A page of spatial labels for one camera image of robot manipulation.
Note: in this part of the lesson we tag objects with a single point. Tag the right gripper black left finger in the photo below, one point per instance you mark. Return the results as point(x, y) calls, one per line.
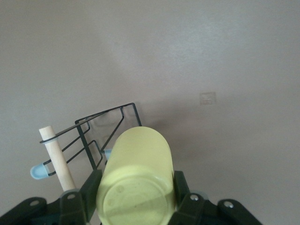
point(90, 194)

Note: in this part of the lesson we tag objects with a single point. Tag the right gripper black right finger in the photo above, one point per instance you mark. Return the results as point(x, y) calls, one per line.
point(185, 206)

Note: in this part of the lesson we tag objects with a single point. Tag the yellow plastic cup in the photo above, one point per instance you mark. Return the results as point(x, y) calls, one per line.
point(138, 178)

